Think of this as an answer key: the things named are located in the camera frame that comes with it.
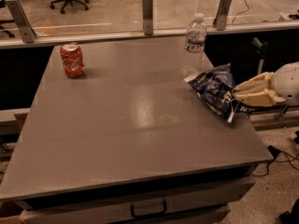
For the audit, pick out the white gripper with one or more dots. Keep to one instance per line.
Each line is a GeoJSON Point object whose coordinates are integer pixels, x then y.
{"type": "Point", "coordinates": [287, 83]}

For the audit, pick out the blue Kettle chip bag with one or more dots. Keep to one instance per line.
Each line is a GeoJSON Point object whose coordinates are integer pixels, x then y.
{"type": "Point", "coordinates": [215, 87]}

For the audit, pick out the clear plastic water bottle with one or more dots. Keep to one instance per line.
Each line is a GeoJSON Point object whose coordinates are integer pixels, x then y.
{"type": "Point", "coordinates": [194, 45]}

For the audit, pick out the grey drawer front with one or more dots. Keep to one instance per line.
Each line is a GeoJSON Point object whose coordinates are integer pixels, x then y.
{"type": "Point", "coordinates": [198, 204]}

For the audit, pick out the red Coca-Cola can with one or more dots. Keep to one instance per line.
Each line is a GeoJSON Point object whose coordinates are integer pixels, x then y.
{"type": "Point", "coordinates": [72, 59]}

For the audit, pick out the green-tipped metal post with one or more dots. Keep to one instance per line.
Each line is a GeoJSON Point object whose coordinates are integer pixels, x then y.
{"type": "Point", "coordinates": [261, 49]}

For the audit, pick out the right metal glass bracket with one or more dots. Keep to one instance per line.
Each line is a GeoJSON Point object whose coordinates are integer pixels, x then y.
{"type": "Point", "coordinates": [220, 20]}

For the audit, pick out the metal glass bracket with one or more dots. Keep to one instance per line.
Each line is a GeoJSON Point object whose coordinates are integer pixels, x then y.
{"type": "Point", "coordinates": [220, 20]}
{"type": "Point", "coordinates": [147, 9]}
{"type": "Point", "coordinates": [28, 35]}

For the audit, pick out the middle metal glass bracket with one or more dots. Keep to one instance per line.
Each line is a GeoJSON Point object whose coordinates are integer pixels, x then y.
{"type": "Point", "coordinates": [147, 9]}

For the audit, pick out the black drawer handle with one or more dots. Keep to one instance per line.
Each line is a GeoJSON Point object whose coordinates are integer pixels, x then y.
{"type": "Point", "coordinates": [148, 210]}

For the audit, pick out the left metal glass bracket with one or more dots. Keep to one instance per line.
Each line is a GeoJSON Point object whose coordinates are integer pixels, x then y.
{"type": "Point", "coordinates": [28, 35]}

